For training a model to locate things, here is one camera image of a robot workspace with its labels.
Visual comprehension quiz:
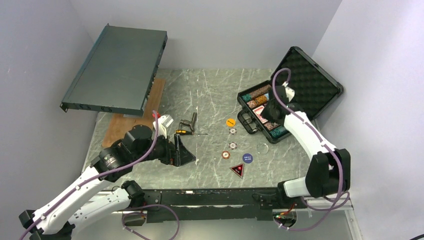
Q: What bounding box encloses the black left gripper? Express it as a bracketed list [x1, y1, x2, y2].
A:
[132, 131, 196, 166]

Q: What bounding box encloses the red playing card deck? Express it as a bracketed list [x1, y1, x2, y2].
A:
[252, 105, 268, 124]

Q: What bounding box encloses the red black triangular button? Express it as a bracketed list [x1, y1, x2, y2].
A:
[230, 163, 245, 179]

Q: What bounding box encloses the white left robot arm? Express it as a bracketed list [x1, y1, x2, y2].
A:
[19, 125, 196, 240]

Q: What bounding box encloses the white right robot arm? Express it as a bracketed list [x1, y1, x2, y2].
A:
[261, 85, 351, 208]

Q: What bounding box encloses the black poker set case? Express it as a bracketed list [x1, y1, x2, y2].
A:
[237, 46, 344, 144]

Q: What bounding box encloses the orange black screwdriver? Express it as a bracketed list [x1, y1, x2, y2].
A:
[175, 129, 208, 136]

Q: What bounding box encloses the grey metal clamp tool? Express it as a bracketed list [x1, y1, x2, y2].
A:
[178, 112, 198, 132]

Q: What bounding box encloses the clear plastic disc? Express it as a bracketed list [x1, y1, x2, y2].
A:
[256, 143, 269, 155]

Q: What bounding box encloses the orange white poker chip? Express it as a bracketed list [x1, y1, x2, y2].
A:
[221, 151, 231, 159]

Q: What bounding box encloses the yellow dealer button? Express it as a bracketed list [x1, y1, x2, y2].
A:
[225, 118, 237, 128]

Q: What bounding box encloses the white purple poker chip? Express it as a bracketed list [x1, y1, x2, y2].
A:
[229, 127, 237, 135]

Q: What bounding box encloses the white blue poker chip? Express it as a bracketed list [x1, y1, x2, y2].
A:
[228, 142, 238, 150]

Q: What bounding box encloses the blue small blind button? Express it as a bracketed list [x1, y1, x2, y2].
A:
[242, 153, 254, 164]

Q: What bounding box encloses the brown wooden board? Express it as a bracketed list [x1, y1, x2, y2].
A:
[101, 78, 166, 147]

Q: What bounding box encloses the dark grey rack server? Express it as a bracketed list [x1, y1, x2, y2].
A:
[60, 24, 168, 116]

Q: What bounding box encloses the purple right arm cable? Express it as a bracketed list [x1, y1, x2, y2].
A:
[271, 67, 351, 232]

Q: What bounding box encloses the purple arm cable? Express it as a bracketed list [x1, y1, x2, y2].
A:
[271, 67, 351, 232]
[19, 110, 160, 240]

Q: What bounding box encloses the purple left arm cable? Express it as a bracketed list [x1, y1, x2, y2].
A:
[19, 110, 160, 240]

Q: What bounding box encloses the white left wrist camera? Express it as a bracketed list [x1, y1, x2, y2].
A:
[152, 113, 174, 138]

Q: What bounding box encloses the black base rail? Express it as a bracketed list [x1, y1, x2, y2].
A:
[127, 187, 306, 223]

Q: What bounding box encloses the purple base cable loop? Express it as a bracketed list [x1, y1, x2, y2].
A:
[121, 203, 180, 240]

